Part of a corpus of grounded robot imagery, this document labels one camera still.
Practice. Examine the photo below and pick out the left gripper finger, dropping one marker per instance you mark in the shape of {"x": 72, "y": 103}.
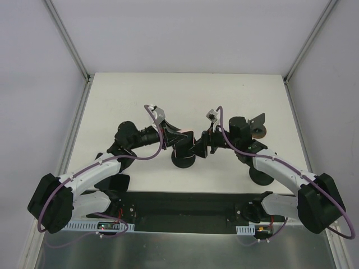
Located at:
{"x": 171, "y": 129}
{"x": 183, "y": 139}

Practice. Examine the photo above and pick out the black phone dark case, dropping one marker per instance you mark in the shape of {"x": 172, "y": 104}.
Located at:
{"x": 117, "y": 183}

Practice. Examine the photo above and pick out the wooden base wedge phone stand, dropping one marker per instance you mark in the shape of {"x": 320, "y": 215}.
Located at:
{"x": 257, "y": 128}

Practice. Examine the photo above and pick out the left aluminium frame post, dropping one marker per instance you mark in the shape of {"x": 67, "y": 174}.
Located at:
{"x": 61, "y": 28}

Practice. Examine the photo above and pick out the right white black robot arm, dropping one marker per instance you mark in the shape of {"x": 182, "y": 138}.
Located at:
{"x": 255, "y": 154}

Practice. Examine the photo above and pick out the black clamp phone stand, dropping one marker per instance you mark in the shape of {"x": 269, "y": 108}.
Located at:
{"x": 182, "y": 163}

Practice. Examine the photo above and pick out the aluminium frame post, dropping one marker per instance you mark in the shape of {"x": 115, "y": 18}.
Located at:
{"x": 61, "y": 28}
{"x": 311, "y": 38}

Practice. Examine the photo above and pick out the right aluminium frame post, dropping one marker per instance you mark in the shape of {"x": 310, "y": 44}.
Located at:
{"x": 311, "y": 38}

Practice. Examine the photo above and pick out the white cable duct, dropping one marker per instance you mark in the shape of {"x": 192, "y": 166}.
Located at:
{"x": 246, "y": 230}
{"x": 109, "y": 226}

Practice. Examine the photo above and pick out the right white cable duct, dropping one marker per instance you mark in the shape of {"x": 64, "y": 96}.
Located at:
{"x": 246, "y": 230}

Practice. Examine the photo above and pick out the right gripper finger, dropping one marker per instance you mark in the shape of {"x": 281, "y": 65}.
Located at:
{"x": 200, "y": 148}
{"x": 205, "y": 138}

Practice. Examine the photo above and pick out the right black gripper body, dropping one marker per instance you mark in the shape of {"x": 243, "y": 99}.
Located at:
{"x": 211, "y": 143}

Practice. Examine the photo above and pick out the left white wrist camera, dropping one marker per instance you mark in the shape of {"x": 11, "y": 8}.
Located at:
{"x": 156, "y": 114}

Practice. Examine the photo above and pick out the left white cable duct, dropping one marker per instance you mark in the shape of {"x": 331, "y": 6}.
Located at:
{"x": 109, "y": 226}

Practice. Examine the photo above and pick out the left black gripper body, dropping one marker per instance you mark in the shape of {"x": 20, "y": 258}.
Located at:
{"x": 166, "y": 134}

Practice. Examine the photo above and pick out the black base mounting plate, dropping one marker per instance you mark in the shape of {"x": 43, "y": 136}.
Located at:
{"x": 200, "y": 213}

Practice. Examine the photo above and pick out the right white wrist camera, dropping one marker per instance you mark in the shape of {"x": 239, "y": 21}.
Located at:
{"x": 212, "y": 115}

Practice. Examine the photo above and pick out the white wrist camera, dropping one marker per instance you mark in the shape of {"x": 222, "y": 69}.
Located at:
{"x": 212, "y": 115}
{"x": 156, "y": 114}

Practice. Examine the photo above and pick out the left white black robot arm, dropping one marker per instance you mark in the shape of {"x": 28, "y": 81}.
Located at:
{"x": 114, "y": 161}

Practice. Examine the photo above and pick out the black phone pink case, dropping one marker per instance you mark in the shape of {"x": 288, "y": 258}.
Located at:
{"x": 182, "y": 149}

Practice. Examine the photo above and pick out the black round base phone stand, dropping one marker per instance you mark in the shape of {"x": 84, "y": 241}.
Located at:
{"x": 259, "y": 177}

